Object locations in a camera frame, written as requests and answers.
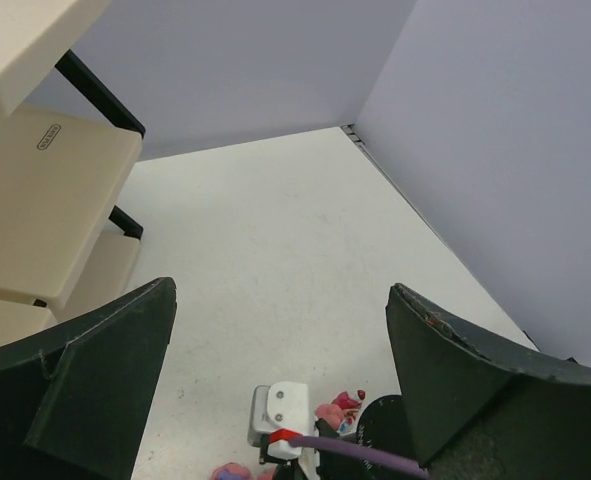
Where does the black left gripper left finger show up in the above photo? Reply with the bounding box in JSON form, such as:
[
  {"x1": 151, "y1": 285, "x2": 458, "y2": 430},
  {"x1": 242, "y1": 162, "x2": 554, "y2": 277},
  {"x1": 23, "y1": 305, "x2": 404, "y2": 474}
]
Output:
[{"x1": 0, "y1": 277, "x2": 177, "y2": 479}]

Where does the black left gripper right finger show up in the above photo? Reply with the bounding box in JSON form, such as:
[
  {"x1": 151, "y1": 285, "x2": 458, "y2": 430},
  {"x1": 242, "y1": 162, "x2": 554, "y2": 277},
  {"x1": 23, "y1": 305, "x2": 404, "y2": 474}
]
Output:
[{"x1": 386, "y1": 283, "x2": 591, "y2": 479}]

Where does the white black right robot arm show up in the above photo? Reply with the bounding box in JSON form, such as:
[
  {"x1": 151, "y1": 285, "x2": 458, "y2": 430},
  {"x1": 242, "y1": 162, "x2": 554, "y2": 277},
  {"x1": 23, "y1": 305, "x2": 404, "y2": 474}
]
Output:
[{"x1": 318, "y1": 395, "x2": 416, "y2": 480}]

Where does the beige three-tier shelf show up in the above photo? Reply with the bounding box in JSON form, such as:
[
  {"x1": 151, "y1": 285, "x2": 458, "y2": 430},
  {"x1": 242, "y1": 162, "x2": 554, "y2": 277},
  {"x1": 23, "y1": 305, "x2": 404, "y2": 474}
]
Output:
[{"x1": 0, "y1": 1, "x2": 145, "y2": 346}]

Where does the pink bear red cake toy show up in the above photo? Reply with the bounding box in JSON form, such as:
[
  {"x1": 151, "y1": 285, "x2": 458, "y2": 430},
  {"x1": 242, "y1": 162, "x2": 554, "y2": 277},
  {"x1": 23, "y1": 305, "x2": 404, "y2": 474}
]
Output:
[{"x1": 314, "y1": 389, "x2": 366, "y2": 435}]

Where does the pink lying figure toy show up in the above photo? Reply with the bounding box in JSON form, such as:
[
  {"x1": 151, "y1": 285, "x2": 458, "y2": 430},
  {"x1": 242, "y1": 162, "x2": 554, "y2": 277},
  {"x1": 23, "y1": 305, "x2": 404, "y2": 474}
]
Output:
[{"x1": 210, "y1": 462, "x2": 252, "y2": 480}]

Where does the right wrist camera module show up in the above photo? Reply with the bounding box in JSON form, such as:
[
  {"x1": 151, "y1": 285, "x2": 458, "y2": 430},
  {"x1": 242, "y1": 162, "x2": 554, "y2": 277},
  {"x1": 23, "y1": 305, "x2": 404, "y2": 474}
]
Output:
[{"x1": 247, "y1": 381, "x2": 319, "y2": 479}]

